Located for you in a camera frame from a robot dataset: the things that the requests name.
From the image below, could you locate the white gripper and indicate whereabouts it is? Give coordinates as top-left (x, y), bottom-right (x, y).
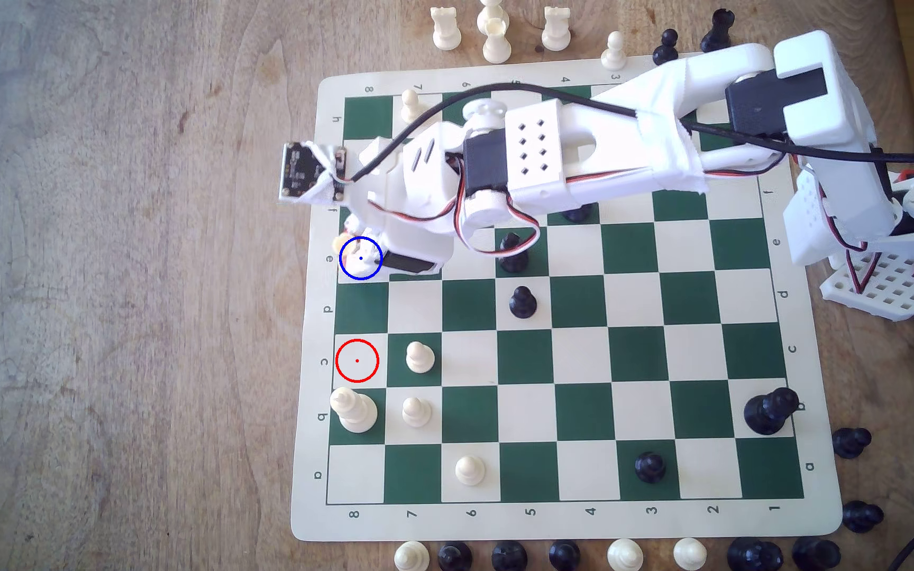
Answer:
top-left (346, 125), bottom-right (468, 279)

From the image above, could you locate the black chess pawn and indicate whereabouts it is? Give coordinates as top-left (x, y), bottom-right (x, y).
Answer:
top-left (634, 451), bottom-right (668, 485)
top-left (652, 29), bottom-right (680, 67)
top-left (832, 427), bottom-right (873, 460)
top-left (548, 540), bottom-right (582, 571)
top-left (492, 541), bottom-right (528, 571)
top-left (508, 285), bottom-right (538, 320)
top-left (842, 500), bottom-right (885, 534)
top-left (498, 231), bottom-right (531, 274)
top-left (437, 541), bottom-right (474, 571)

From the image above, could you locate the white chess bishop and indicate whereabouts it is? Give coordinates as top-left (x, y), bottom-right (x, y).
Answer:
top-left (329, 386), bottom-right (379, 435)

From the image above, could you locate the white chess rook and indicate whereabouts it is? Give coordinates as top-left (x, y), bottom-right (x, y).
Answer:
top-left (541, 5), bottom-right (573, 52)
top-left (431, 5), bottom-right (463, 52)

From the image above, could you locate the white chess queen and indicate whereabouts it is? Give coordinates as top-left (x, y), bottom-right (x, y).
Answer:
top-left (482, 21), bottom-right (513, 65)

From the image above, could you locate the black chess bishop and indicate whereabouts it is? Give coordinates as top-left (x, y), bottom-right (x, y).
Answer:
top-left (700, 8), bottom-right (736, 54)

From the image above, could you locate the black chess king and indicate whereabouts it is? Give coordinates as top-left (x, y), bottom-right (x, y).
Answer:
top-left (743, 387), bottom-right (801, 436)

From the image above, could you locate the large black chess piece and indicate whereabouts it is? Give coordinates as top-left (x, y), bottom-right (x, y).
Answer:
top-left (727, 537), bottom-right (785, 571)
top-left (792, 536), bottom-right (843, 571)

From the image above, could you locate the green white chessboard mat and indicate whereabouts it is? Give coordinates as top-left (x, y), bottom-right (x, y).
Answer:
top-left (290, 54), bottom-right (844, 544)

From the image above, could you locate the taped camera circuit board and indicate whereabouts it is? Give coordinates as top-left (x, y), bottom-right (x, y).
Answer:
top-left (278, 140), bottom-right (349, 206)

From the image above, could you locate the white perforated base plate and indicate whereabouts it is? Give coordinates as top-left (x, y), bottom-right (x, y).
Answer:
top-left (819, 252), bottom-right (914, 323)

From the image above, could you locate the black camera cable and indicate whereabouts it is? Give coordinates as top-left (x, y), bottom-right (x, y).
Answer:
top-left (343, 82), bottom-right (914, 185)

